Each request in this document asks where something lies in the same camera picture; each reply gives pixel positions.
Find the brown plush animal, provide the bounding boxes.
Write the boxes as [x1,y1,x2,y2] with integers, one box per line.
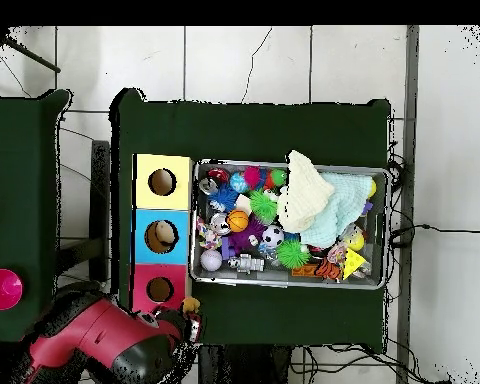
[180,296,202,315]

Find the cream waffle cloth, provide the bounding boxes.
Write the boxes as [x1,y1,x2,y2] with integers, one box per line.
[277,149,336,234]

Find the silver mesh bin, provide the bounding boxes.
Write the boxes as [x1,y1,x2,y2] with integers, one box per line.
[190,158,392,290]

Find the wooden box with three holes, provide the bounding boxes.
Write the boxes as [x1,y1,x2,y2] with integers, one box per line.
[129,153,194,315]

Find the white baseball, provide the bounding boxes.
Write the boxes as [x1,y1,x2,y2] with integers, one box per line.
[199,249,224,272]

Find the silver robot toy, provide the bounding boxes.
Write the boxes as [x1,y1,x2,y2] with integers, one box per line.
[227,253,266,275]

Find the orange basketball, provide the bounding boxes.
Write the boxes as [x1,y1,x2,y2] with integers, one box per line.
[226,209,250,233]

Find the small soccer ball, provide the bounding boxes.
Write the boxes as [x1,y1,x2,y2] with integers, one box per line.
[260,224,285,248]

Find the blue spiky ball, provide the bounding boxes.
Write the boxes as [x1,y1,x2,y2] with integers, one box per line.
[207,182,241,211]

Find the green spiky monster with eyes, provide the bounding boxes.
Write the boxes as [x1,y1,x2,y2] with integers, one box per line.
[248,188,279,224]

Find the black upright panel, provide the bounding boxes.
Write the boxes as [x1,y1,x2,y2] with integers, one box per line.
[89,139,111,283]

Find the multicolour spiky caterpillar toy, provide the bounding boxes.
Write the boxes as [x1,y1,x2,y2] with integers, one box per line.
[241,165,288,192]

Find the yellow cheese wedge toy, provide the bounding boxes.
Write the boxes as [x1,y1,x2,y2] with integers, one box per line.
[341,246,367,281]

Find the light blue waffle cloth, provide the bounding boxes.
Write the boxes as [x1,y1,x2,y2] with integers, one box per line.
[297,171,374,250]

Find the pink bowl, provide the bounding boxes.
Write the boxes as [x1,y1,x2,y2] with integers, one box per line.
[0,268,24,311]

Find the dark green side tablecloth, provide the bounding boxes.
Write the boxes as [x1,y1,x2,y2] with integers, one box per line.
[0,89,76,344]

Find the black tripod leg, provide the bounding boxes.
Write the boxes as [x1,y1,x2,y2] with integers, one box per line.
[0,27,61,74]

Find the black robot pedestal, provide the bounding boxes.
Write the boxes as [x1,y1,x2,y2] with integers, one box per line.
[197,344,293,384]

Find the black floor cable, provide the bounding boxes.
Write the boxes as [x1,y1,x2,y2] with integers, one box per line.
[389,223,480,249]

